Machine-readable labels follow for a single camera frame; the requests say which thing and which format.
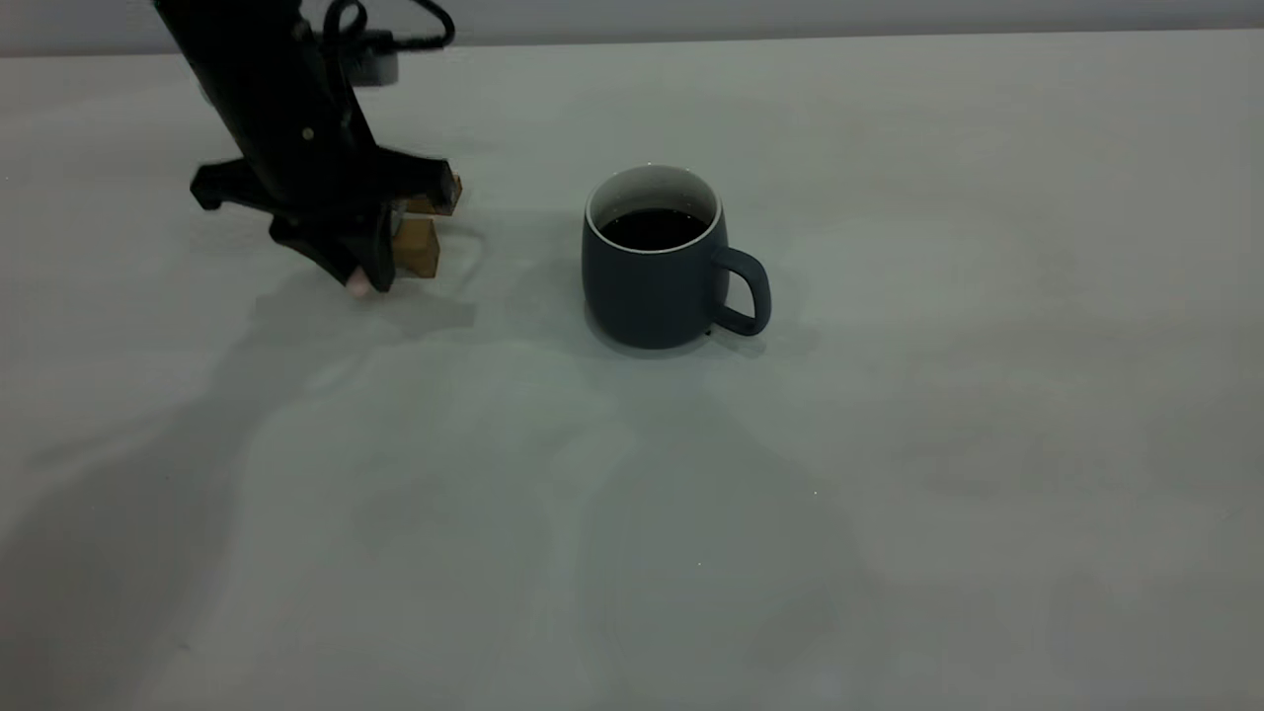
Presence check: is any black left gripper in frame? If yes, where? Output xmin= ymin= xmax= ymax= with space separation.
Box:
xmin=190 ymin=107 xmax=461 ymax=293

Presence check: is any dark grey ceramic mug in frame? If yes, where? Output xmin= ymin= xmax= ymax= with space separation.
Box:
xmin=580 ymin=164 xmax=772 ymax=351

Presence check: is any dark coffee liquid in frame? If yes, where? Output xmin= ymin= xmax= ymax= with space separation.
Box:
xmin=598 ymin=206 xmax=709 ymax=252

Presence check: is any arched wooden block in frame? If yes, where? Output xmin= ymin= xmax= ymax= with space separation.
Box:
xmin=392 ymin=218 xmax=441 ymax=280

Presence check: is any flat wooden block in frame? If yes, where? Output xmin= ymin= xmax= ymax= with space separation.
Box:
xmin=403 ymin=175 xmax=464 ymax=217

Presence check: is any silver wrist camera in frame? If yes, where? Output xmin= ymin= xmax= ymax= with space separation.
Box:
xmin=341 ymin=30 xmax=402 ymax=88

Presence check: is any black camera cable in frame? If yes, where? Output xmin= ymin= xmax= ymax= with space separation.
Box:
xmin=322 ymin=0 xmax=457 ymax=53

